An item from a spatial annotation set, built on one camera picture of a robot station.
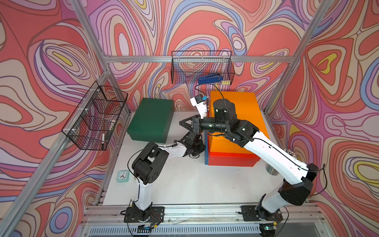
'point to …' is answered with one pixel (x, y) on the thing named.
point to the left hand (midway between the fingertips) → (208, 148)
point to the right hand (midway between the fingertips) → (181, 127)
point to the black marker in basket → (103, 140)
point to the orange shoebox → (247, 109)
